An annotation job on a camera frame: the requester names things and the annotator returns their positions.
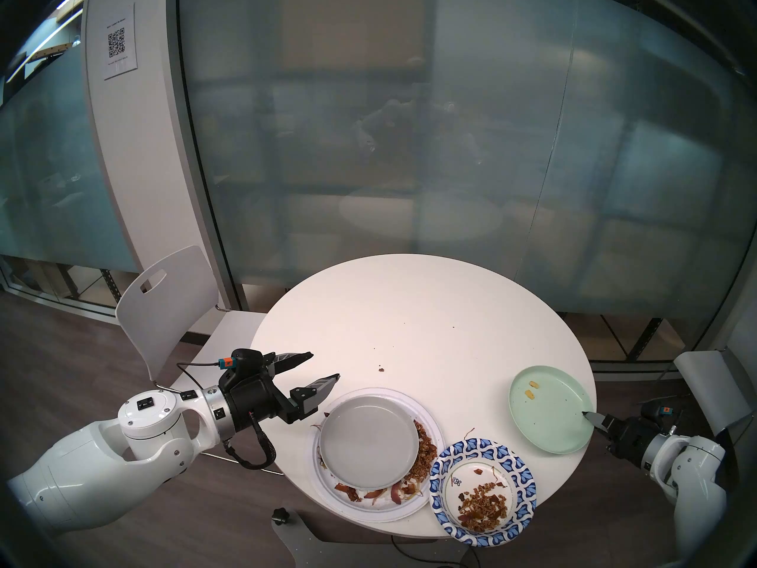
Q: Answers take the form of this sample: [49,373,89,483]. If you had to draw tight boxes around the white plastic chair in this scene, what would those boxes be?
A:
[115,245,284,476]
[674,349,755,449]

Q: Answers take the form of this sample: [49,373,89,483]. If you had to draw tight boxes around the paper sign with QR code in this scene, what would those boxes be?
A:
[102,4,138,80]

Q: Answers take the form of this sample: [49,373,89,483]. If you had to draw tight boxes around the blue patterned paper plate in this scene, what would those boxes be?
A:
[429,438,537,547]

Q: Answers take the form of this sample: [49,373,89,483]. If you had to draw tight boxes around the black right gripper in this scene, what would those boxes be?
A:
[583,411,652,463]

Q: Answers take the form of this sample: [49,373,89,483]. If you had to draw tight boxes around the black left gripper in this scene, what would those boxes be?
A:
[219,351,342,437]

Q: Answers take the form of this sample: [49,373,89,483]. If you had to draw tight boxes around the large white paper plate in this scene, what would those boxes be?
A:
[312,386,445,523]

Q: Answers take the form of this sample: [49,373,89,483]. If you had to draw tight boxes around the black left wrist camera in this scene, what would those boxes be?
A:
[216,348,265,375]

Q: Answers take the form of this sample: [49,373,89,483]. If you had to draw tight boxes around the light green plate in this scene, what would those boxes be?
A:
[509,365,595,455]

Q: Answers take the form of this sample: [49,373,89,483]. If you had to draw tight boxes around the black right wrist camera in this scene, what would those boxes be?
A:
[642,402,678,434]

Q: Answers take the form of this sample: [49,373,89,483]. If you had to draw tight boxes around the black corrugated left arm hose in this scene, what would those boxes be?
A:
[224,416,277,470]

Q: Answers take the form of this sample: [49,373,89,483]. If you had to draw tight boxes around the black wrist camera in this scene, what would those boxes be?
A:
[216,348,265,375]
[642,402,678,434]

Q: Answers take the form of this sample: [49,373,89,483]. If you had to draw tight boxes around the brown vegetable and granola scraps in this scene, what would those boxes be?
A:
[319,419,438,504]

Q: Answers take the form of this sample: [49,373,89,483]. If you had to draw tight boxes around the grey plate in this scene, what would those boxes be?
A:
[319,394,419,490]

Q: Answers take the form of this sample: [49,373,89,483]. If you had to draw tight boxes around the thin black left camera cable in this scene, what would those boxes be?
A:
[177,361,218,390]

